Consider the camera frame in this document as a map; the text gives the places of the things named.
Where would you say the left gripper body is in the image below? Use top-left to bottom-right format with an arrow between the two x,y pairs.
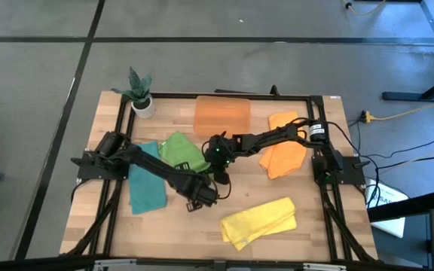
173,171 -> 220,208

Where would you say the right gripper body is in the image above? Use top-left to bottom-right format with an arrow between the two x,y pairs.
203,134 -> 237,172

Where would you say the green microfiber towel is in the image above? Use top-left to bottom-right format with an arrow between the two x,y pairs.
157,130 -> 212,175

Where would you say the orange translucent plastic basket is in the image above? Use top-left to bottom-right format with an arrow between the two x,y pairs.
192,95 -> 252,139

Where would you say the yellow microfiber towel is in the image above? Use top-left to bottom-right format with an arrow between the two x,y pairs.
219,196 -> 298,252

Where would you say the teal microfiber towel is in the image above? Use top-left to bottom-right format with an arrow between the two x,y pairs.
127,140 -> 168,216

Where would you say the orange microfiber towel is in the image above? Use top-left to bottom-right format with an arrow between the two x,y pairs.
258,110 -> 309,181

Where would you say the snake plant in white pot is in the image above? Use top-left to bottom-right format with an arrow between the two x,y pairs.
111,66 -> 157,120

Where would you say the black desk edge bar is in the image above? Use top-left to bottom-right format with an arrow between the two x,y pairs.
367,190 -> 434,223

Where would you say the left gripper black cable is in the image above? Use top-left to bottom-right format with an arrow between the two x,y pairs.
205,176 -> 233,200

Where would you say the black metal table frame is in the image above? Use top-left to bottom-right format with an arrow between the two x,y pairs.
0,84 -> 434,271

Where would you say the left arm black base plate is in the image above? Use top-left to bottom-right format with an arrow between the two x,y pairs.
70,150 -> 132,181

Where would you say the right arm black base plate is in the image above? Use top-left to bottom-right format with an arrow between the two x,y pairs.
311,154 -> 371,186

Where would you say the yellow extension cord with plug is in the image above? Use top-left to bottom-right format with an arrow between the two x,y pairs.
359,93 -> 434,123

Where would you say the black floor cable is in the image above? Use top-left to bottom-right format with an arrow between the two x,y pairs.
347,112 -> 434,212

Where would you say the yellow hanging cable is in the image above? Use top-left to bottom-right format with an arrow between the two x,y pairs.
340,0 -> 388,17

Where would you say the black desk leg frame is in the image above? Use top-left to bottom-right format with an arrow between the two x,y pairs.
381,0 -> 434,102

